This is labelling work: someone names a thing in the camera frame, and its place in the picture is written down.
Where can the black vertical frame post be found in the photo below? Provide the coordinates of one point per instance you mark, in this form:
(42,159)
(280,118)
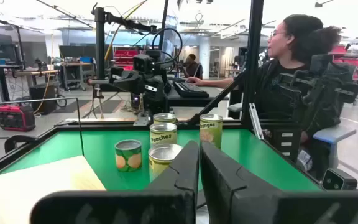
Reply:
(253,62)

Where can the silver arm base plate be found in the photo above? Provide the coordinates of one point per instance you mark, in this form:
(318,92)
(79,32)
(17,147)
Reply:
(141,120)

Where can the black diagonal frame brace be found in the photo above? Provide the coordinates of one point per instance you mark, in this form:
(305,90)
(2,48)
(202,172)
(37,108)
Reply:
(216,98)

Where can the red bin rack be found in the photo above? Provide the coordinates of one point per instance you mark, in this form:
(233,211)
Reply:
(124,57)

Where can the pineapple label tin can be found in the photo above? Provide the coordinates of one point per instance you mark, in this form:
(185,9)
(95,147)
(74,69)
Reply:
(165,119)
(162,155)

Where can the short green fruit can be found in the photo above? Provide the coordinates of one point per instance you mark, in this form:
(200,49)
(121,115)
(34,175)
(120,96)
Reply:
(128,158)

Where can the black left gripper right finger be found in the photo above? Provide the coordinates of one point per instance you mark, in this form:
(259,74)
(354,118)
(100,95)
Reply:
(228,180)

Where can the wooden top workbench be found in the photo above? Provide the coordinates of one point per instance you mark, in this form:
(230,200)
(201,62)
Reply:
(76,65)

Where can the wooden shelf with black frame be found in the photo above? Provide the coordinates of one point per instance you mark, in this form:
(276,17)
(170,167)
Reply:
(42,186)

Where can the grey-blue chair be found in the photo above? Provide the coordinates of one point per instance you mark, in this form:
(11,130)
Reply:
(334,133)

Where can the person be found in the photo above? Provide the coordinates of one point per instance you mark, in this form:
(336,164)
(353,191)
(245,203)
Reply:
(193,67)
(294,37)

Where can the peaches label tin can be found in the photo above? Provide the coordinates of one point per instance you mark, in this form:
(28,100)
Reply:
(163,137)

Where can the black box white labels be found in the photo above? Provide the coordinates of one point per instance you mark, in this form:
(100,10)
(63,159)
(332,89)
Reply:
(286,143)

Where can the black aluminium table frame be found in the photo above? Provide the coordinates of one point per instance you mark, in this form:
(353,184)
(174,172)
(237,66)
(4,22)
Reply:
(104,127)

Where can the dark grey keyboard desk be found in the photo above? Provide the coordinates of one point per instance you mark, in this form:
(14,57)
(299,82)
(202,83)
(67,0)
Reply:
(197,101)

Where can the black equipment box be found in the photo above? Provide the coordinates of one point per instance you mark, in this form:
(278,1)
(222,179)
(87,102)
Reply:
(42,99)

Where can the red portable generator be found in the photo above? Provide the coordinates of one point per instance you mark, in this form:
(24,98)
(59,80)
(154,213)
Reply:
(15,116)

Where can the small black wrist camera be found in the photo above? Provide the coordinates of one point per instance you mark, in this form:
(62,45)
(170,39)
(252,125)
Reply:
(143,63)

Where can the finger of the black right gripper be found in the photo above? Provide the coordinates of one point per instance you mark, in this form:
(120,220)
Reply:
(137,84)
(123,84)

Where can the small black depth camera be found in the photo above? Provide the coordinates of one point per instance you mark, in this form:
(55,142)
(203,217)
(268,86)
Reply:
(337,180)

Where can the silver metal bracket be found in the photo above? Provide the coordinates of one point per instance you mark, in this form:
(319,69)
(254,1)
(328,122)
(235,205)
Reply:
(256,121)

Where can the black boom stand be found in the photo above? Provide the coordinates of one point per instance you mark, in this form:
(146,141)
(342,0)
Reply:
(99,46)

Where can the oranges label tin can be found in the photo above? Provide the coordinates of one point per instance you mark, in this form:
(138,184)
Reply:
(210,132)

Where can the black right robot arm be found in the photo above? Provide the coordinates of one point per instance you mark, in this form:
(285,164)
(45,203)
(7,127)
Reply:
(157,102)

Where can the black keyboard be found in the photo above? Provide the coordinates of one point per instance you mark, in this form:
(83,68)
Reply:
(191,90)

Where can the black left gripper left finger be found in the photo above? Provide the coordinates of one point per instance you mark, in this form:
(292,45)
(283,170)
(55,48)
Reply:
(172,199)

